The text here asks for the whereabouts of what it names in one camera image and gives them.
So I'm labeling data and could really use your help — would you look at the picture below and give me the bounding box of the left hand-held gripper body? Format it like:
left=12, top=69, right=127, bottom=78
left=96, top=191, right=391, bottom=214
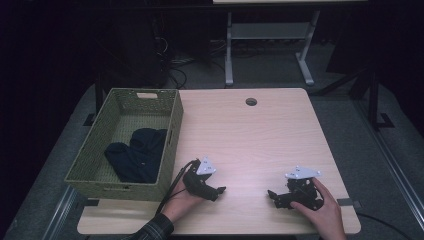
left=182, top=156, right=221, bottom=202

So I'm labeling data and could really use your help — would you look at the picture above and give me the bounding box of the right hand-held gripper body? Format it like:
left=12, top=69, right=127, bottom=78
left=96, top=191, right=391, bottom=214
left=273, top=165, right=324, bottom=212

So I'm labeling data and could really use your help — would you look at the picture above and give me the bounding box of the dark navy cloth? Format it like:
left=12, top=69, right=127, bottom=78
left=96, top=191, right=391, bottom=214
left=104, top=127, right=168, bottom=184

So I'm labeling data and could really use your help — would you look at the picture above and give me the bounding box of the green woven basket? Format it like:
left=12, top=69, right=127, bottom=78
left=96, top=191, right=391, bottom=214
left=64, top=87, right=185, bottom=202

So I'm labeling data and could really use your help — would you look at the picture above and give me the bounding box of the person's left hand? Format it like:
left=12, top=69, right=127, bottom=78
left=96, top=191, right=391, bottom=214
left=161, top=179, right=205, bottom=224

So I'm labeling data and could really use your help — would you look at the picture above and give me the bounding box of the person's right hand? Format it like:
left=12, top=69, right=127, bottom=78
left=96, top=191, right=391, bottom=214
left=289, top=177, right=348, bottom=240

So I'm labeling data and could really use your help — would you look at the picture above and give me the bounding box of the black metal stand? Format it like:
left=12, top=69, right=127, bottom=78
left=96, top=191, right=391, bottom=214
left=349, top=68, right=396, bottom=132

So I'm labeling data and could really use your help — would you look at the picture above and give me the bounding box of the black cable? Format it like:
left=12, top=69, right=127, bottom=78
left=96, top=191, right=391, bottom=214
left=155, top=160, right=200, bottom=216
left=357, top=211, right=416, bottom=240

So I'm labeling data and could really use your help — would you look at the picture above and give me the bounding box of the bundle of floor cables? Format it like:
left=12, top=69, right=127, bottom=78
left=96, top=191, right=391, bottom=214
left=151, top=19, right=228, bottom=89

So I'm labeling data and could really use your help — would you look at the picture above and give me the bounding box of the grey metal table frame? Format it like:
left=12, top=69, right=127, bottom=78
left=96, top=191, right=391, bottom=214
left=224, top=9, right=321, bottom=88

